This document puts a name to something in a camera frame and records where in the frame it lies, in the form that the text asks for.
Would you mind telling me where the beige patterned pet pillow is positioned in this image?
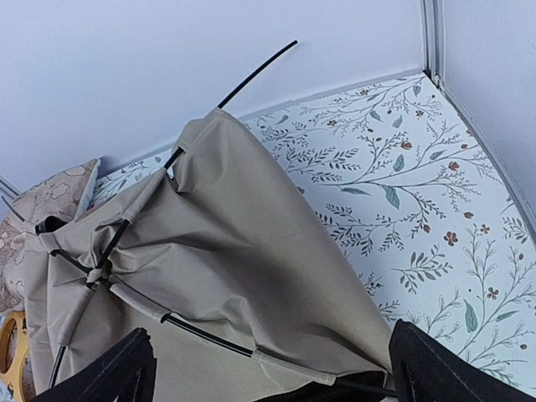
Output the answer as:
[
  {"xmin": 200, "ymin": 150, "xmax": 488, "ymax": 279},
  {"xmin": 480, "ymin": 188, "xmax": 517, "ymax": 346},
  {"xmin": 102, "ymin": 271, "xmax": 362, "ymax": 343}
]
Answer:
[{"xmin": 1, "ymin": 158, "xmax": 101, "ymax": 316}]

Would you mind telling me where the yellow double bowl holder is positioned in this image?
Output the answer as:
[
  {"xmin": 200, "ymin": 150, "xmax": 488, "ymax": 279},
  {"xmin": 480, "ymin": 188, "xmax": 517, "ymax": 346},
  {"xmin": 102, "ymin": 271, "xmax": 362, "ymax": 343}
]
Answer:
[{"xmin": 1, "ymin": 312, "xmax": 29, "ymax": 401}]

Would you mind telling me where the aluminium frame post right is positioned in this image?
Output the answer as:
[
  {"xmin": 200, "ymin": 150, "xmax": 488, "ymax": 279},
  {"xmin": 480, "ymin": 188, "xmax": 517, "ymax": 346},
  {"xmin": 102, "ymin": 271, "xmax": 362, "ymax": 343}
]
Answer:
[{"xmin": 420, "ymin": 0, "xmax": 445, "ymax": 88}]

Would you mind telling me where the beige pet tent fabric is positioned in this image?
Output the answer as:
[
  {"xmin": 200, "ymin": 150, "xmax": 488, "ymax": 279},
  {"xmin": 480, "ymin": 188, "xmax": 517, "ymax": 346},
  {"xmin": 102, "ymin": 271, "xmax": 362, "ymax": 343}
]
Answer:
[{"xmin": 23, "ymin": 106, "xmax": 393, "ymax": 390}]

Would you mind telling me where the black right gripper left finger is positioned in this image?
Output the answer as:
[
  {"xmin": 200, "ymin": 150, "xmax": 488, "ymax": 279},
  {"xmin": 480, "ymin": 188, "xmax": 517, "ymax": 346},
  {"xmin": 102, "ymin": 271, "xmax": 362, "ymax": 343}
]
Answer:
[{"xmin": 35, "ymin": 327, "xmax": 157, "ymax": 402}]

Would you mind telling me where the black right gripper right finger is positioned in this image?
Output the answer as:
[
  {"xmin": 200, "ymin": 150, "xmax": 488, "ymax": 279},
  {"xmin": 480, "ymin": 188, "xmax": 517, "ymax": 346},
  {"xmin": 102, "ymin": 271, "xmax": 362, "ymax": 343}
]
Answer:
[{"xmin": 389, "ymin": 320, "xmax": 535, "ymax": 402}]

